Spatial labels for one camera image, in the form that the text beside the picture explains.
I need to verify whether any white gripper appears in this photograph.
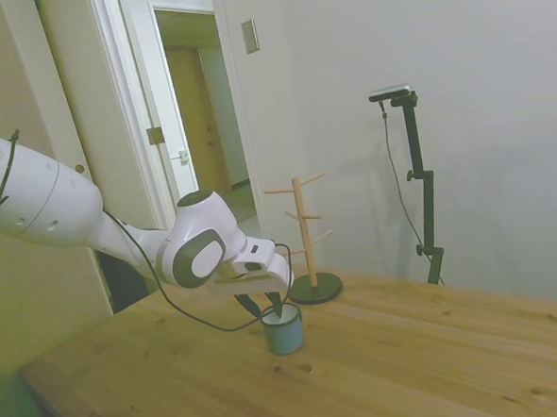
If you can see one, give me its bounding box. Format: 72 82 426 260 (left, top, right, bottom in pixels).
210 252 298 324

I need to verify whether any blue enamel mug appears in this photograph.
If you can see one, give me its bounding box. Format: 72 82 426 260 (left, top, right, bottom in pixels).
259 304 306 357

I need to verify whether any wooden mug tree black base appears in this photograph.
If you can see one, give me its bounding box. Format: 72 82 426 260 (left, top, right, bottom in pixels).
262 170 346 309

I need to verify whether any brown wooden door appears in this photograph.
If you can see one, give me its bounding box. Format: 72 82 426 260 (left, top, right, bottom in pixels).
163 41 234 197

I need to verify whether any white door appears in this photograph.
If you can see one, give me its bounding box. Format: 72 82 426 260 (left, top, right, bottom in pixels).
33 0 167 242

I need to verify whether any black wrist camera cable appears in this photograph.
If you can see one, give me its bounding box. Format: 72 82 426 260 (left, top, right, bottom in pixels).
0 112 299 347

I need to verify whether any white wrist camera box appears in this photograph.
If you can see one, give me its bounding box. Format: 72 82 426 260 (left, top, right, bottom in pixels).
232 236 279 275

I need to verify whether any black jointed camera stand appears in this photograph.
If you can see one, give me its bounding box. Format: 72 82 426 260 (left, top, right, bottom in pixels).
389 90 447 288

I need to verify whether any white door frame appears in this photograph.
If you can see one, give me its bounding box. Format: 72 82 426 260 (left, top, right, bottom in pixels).
90 0 273 251

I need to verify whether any grey exterior camera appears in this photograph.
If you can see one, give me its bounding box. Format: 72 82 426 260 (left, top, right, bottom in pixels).
367 83 414 104

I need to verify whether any grey wall switch plate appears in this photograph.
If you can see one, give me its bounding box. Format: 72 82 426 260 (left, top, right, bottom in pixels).
241 18 261 56

